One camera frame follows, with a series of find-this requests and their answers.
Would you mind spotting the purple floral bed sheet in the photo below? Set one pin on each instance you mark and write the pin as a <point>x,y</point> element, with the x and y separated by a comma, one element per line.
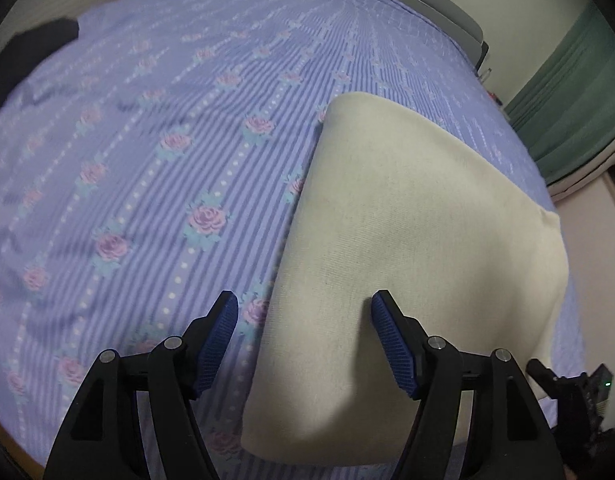
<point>137,185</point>

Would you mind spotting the grey padded headboard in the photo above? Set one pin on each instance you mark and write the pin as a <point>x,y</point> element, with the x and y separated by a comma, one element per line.
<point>437,2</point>

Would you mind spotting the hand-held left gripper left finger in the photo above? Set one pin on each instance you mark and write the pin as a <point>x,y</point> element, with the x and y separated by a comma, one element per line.
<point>215,345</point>

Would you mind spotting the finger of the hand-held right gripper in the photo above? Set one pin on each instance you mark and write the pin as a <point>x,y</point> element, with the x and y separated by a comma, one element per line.
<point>542,377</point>

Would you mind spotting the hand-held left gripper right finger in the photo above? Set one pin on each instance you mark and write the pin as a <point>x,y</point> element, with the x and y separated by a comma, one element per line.
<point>395,347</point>

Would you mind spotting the black cloth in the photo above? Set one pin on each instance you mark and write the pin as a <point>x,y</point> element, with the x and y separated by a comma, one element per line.
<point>22,65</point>

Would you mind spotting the green curtain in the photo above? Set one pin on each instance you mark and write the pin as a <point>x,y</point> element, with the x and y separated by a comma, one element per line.
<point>572,105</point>

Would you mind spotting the cream pants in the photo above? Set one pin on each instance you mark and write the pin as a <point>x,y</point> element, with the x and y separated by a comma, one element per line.
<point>412,220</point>

